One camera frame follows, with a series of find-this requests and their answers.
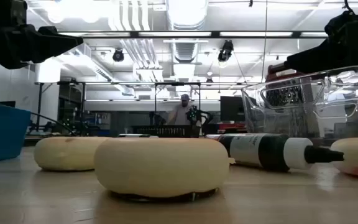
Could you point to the black ceiling spotlight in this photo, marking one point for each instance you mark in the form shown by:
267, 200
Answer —
118, 56
225, 51

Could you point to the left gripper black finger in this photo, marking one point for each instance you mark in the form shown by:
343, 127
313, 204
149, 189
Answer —
48, 31
57, 45

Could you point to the cream orange toy doughnut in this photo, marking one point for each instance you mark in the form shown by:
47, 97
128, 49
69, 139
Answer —
67, 154
162, 168
357, 155

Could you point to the black background rig frame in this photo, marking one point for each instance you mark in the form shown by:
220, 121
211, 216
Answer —
177, 83
39, 105

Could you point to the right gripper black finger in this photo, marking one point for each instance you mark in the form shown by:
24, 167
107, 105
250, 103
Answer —
309, 62

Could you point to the black food colouring bottle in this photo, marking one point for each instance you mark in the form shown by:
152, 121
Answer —
269, 152

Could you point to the silver ventilation duct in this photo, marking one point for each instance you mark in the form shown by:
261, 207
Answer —
186, 12

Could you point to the red metal box grater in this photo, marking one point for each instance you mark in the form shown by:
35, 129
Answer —
272, 77

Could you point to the person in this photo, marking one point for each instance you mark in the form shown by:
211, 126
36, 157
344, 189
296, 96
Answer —
182, 113

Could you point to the blue plastic bin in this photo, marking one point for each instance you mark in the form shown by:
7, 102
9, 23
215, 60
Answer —
2, 133

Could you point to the black background monitor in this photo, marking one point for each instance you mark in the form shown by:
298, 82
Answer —
232, 109

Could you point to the clear plastic container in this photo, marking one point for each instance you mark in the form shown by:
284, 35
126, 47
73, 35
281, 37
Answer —
337, 102

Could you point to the black mesh basket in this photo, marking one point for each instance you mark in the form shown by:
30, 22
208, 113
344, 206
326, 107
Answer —
166, 130

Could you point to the red background bin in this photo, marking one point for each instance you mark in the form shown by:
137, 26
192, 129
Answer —
232, 126

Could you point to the black background robot arm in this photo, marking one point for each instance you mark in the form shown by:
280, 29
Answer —
197, 116

